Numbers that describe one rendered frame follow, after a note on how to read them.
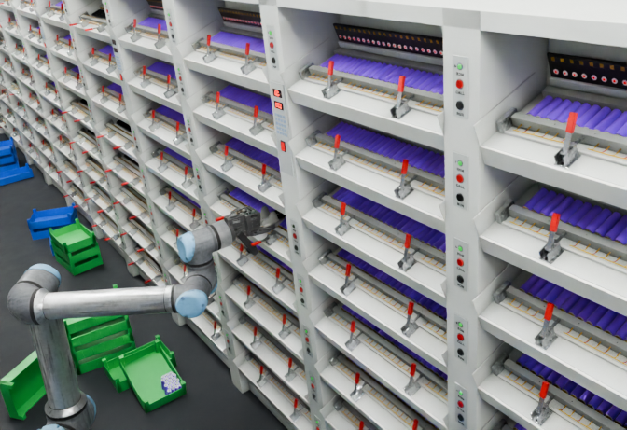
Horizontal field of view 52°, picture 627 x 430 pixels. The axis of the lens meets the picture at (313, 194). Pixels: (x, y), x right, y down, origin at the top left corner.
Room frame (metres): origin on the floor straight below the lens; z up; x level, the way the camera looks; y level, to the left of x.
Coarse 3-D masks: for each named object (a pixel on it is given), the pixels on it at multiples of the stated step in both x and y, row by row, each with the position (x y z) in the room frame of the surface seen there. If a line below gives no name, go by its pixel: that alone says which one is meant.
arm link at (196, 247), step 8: (192, 232) 1.89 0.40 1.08; (200, 232) 1.89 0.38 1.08; (208, 232) 1.89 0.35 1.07; (216, 232) 1.90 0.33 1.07; (184, 240) 1.85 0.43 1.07; (192, 240) 1.86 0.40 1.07; (200, 240) 1.86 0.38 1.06; (208, 240) 1.87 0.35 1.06; (216, 240) 1.88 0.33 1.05; (184, 248) 1.84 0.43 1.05; (192, 248) 1.84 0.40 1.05; (200, 248) 1.85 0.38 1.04; (208, 248) 1.87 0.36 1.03; (216, 248) 1.89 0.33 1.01; (184, 256) 1.85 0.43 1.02; (192, 256) 1.84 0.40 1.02; (200, 256) 1.85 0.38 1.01; (208, 256) 1.87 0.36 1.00; (192, 264) 1.85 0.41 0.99; (200, 264) 1.85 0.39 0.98
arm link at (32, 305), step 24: (24, 288) 1.82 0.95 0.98; (120, 288) 1.79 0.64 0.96; (144, 288) 1.77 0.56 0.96; (168, 288) 1.76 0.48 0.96; (192, 288) 1.74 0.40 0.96; (24, 312) 1.74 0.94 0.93; (48, 312) 1.75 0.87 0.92; (72, 312) 1.75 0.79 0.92; (96, 312) 1.74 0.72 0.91; (120, 312) 1.74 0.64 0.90; (144, 312) 1.73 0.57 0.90; (192, 312) 1.70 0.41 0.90
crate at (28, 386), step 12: (24, 360) 2.52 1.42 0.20; (36, 360) 2.58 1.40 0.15; (12, 372) 2.43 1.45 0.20; (24, 372) 2.50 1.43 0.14; (36, 372) 2.56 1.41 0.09; (0, 384) 2.37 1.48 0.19; (12, 384) 2.35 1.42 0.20; (24, 384) 2.48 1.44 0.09; (36, 384) 2.54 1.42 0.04; (12, 396) 2.41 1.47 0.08; (24, 396) 2.46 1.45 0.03; (36, 396) 2.49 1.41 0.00; (12, 408) 2.36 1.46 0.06; (24, 408) 2.42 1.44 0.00
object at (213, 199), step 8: (224, 184) 2.41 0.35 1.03; (216, 192) 2.39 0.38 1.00; (224, 192) 2.39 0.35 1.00; (208, 200) 2.37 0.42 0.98; (216, 200) 2.38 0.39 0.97; (216, 208) 2.34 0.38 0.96; (224, 208) 2.32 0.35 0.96; (232, 208) 2.29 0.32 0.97; (216, 216) 2.35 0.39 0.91; (256, 240) 2.06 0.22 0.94; (280, 240) 1.99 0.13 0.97; (264, 248) 2.03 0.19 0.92; (272, 248) 1.96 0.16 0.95; (280, 248) 1.95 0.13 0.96; (288, 248) 1.93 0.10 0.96; (280, 256) 1.92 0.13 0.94; (288, 256) 1.85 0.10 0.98; (288, 264) 1.89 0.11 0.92
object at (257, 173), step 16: (208, 144) 2.39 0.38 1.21; (224, 144) 2.38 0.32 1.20; (240, 144) 2.33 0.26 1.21; (208, 160) 2.34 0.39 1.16; (224, 160) 2.29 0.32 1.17; (240, 160) 2.22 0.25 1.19; (256, 160) 2.17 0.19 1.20; (272, 160) 2.12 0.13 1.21; (224, 176) 2.22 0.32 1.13; (240, 176) 2.14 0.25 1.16; (256, 176) 2.10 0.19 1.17; (272, 176) 2.02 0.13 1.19; (256, 192) 2.01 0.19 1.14; (272, 192) 1.96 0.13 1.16
